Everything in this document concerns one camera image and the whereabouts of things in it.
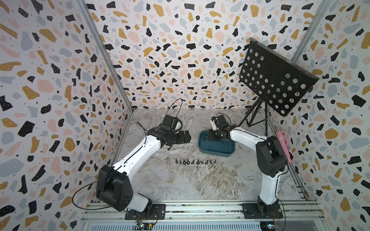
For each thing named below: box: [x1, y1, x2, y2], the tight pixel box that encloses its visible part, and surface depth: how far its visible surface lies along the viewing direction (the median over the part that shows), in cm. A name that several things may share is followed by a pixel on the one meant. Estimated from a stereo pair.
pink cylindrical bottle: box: [276, 130, 292, 164], surface depth 107 cm
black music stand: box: [237, 37, 320, 137], surface depth 78 cm
